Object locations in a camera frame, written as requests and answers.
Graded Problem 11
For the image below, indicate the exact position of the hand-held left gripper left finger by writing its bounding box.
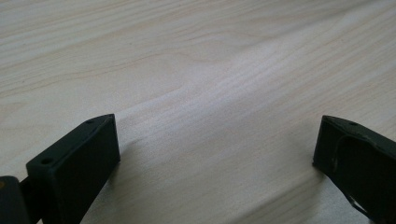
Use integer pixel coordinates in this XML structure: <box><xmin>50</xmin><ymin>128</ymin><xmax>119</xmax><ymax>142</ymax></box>
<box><xmin>25</xmin><ymin>113</ymin><xmax>121</xmax><ymax>224</ymax></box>

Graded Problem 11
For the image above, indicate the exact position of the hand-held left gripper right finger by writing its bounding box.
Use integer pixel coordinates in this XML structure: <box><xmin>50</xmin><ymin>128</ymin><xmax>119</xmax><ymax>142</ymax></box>
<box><xmin>312</xmin><ymin>115</ymin><xmax>396</xmax><ymax>224</ymax></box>

